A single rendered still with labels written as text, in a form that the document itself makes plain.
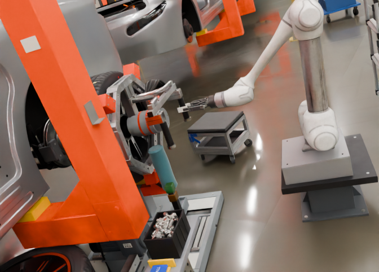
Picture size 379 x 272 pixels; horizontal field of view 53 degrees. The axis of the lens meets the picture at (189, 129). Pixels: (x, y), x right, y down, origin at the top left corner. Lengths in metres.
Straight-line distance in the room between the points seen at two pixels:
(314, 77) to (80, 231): 1.34
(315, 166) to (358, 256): 0.50
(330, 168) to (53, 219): 1.45
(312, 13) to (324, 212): 1.20
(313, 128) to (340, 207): 0.63
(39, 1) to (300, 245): 1.77
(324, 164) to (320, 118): 0.30
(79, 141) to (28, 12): 0.53
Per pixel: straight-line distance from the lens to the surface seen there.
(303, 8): 1.84
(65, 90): 1.56
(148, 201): 2.44
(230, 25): 5.59
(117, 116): 1.97
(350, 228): 2.36
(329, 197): 2.41
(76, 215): 1.91
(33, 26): 1.55
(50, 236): 2.07
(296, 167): 2.18
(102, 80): 2.09
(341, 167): 2.20
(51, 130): 2.39
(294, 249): 2.28
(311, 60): 1.93
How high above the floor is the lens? 1.52
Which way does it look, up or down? 21 degrees down
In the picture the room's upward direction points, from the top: 19 degrees counter-clockwise
